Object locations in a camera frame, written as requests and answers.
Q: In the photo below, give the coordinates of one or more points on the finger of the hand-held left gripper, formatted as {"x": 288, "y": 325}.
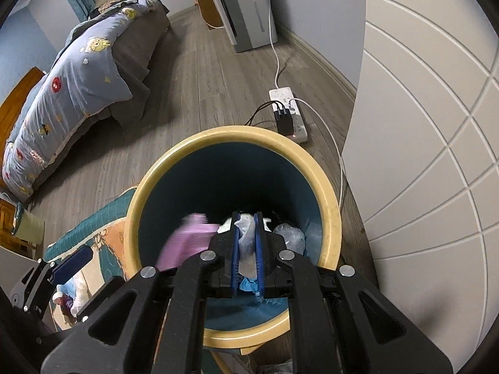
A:
{"x": 74, "y": 259}

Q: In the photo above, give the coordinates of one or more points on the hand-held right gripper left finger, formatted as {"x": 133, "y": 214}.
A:
{"x": 235, "y": 257}

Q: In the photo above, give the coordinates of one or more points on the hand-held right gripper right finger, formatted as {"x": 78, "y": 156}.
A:
{"x": 259, "y": 257}

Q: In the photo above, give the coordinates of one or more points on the blue glove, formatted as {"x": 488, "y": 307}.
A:
{"x": 249, "y": 286}

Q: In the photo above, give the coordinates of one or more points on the clear plastic bag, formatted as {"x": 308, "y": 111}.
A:
{"x": 290, "y": 237}

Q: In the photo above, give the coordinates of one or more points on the pink plastic wrapper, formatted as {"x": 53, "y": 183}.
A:
{"x": 183, "y": 245}

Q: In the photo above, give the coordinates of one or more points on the teal bin with yellow rim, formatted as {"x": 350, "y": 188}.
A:
{"x": 234, "y": 171}

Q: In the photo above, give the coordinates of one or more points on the purple packet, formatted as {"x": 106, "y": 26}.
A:
{"x": 67, "y": 303}

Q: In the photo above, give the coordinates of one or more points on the teal and orange quilted mat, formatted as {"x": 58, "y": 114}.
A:
{"x": 109, "y": 218}

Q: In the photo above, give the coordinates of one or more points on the light green container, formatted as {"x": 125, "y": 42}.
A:
{"x": 29, "y": 228}

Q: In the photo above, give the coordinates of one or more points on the grey cabinet panel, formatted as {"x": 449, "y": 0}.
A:
{"x": 13, "y": 261}

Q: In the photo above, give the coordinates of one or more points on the wooden bedside table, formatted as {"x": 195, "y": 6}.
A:
{"x": 7, "y": 218}

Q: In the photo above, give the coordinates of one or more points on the black charger plugs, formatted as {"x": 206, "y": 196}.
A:
{"x": 283, "y": 120}

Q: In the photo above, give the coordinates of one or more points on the white power strip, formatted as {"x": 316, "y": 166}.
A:
{"x": 300, "y": 124}

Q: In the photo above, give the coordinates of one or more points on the bed with cartoon duvet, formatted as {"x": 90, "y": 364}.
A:
{"x": 70, "y": 85}

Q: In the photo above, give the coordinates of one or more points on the grey bed sheet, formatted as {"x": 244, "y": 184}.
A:
{"x": 132, "y": 58}

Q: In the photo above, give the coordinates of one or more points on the white panelled wardrobe door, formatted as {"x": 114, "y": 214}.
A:
{"x": 429, "y": 124}

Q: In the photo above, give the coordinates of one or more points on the white air purifier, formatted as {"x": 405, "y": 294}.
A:
{"x": 249, "y": 7}

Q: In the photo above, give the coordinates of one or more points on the wooden bed frame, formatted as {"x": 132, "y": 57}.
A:
{"x": 15, "y": 105}

